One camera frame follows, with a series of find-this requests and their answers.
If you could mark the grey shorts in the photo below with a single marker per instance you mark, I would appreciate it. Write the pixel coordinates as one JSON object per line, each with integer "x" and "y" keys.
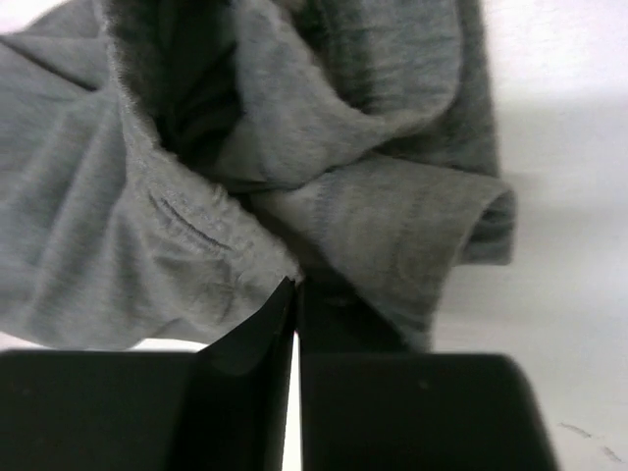
{"x": 165, "y": 165}

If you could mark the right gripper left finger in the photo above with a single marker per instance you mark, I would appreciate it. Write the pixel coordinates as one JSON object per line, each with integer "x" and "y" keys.
{"x": 221, "y": 408}

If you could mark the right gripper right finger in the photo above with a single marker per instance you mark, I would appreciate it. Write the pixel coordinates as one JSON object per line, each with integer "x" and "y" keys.
{"x": 369, "y": 402}

